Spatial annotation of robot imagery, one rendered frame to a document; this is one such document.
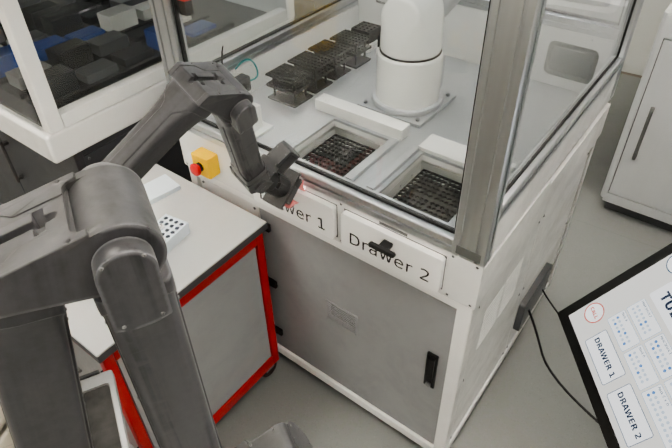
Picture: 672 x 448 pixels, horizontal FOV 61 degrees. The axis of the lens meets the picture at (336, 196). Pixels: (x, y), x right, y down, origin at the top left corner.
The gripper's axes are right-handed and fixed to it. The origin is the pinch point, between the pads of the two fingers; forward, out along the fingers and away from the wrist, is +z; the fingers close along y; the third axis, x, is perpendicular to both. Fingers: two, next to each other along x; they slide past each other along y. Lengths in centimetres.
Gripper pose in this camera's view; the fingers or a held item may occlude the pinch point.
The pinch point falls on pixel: (298, 195)
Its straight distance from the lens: 150.5
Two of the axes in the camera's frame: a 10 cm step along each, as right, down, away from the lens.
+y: 4.6, -8.9, 0.2
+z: 4.3, 2.4, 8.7
